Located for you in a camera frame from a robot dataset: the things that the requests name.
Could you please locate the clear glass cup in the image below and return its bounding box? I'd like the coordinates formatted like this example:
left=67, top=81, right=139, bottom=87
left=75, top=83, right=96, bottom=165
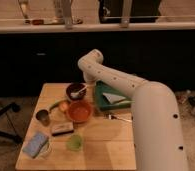
left=38, top=142, right=52, bottom=158

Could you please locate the peach fruit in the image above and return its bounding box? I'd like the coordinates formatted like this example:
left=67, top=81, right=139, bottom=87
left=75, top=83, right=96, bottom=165
left=58, top=101, right=69, bottom=112

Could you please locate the metal measuring cup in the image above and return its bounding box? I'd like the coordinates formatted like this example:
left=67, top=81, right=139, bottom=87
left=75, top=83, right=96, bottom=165
left=36, top=109, right=50, bottom=126

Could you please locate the wooden folding table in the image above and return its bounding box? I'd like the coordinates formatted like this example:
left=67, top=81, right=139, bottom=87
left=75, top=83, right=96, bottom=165
left=15, top=83, right=136, bottom=171

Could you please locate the green plastic tray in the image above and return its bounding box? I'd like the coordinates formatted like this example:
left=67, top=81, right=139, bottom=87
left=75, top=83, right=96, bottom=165
left=94, top=81, right=131, bottom=111

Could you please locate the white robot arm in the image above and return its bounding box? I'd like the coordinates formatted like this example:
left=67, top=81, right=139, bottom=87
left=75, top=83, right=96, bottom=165
left=78, top=49, right=189, bottom=171

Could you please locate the purple bowl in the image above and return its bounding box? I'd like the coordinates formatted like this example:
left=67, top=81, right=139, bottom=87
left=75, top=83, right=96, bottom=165
left=66, top=83, right=87, bottom=101

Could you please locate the metal fork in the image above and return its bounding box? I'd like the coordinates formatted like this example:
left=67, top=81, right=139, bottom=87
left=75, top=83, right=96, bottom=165
left=106, top=114, right=132, bottom=123

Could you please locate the grey cloth in tray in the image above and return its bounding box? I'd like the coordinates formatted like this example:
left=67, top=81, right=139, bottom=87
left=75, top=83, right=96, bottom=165
left=103, top=93, right=125, bottom=104

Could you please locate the small orange dish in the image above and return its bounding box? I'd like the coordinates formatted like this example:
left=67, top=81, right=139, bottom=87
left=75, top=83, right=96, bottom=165
left=32, top=19, right=44, bottom=25

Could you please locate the green vegetable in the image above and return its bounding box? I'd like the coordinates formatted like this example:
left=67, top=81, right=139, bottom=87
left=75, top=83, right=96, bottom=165
left=49, top=100, right=68, bottom=110

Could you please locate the small green cup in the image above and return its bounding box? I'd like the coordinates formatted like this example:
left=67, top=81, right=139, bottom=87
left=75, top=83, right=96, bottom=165
left=66, top=134, right=83, bottom=151

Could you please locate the black eraser block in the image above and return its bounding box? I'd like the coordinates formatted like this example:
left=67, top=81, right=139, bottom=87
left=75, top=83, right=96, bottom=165
left=51, top=122, right=74, bottom=136

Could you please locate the blue sponge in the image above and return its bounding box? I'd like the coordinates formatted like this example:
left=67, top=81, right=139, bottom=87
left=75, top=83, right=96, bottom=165
left=22, top=132, right=49, bottom=158

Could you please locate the black office chair base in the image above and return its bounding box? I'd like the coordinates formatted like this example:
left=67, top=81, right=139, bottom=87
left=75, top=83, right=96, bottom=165
left=0, top=96, right=24, bottom=144

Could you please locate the black white dish brush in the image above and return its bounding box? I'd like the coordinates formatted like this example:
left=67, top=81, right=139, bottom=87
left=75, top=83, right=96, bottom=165
left=70, top=85, right=88, bottom=98

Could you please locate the orange bowl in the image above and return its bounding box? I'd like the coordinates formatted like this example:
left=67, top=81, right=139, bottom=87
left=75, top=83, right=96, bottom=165
left=66, top=100, right=93, bottom=123

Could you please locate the black appliance on counter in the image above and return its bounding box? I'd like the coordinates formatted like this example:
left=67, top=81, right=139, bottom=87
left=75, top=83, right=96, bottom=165
left=98, top=0, right=161, bottom=23

